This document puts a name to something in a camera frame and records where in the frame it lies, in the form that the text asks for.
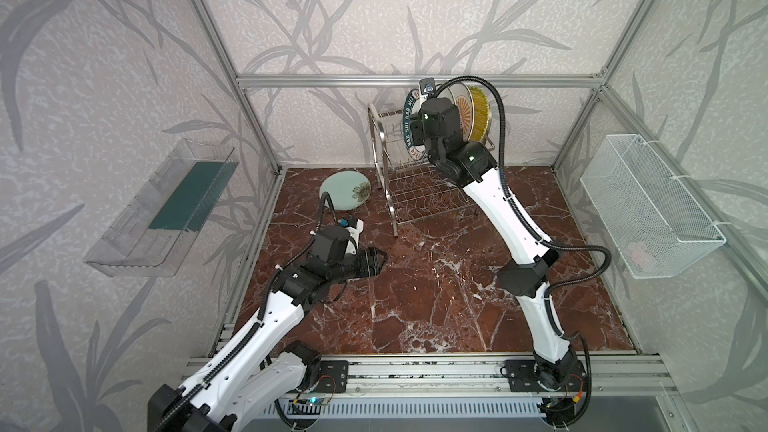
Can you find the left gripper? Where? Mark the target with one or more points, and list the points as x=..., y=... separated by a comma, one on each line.
x=365, y=261

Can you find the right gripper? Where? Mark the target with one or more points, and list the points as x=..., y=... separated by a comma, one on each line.
x=417, y=130

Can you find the white plate green rim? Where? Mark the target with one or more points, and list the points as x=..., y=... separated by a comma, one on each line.
x=411, y=126

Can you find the large orange sun plate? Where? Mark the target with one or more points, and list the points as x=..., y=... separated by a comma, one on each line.
x=463, y=99

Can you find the yellow green striped plate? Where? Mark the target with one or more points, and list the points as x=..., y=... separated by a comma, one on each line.
x=482, y=115

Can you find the light green flower plate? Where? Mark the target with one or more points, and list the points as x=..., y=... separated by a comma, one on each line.
x=348, y=190

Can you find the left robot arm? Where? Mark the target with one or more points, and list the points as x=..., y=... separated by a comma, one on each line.
x=241, y=380

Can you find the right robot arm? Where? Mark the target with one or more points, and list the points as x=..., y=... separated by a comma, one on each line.
x=474, y=169

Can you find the stainless steel dish rack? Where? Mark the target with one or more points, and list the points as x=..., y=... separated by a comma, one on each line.
x=412, y=187

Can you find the clear plastic tray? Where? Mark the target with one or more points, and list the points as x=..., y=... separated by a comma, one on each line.
x=152, y=236

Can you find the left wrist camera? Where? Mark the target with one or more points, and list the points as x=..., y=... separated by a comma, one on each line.
x=354, y=227

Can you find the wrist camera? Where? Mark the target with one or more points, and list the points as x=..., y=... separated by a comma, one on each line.
x=427, y=87
x=354, y=227

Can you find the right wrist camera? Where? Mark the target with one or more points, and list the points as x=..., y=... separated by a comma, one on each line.
x=427, y=87

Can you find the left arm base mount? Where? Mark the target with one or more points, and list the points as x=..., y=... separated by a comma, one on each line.
x=326, y=376

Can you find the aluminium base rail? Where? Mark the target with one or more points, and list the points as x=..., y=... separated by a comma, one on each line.
x=487, y=375

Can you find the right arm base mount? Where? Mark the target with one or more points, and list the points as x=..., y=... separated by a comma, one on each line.
x=525, y=375

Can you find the white wire mesh basket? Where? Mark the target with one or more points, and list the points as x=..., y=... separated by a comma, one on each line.
x=658, y=227

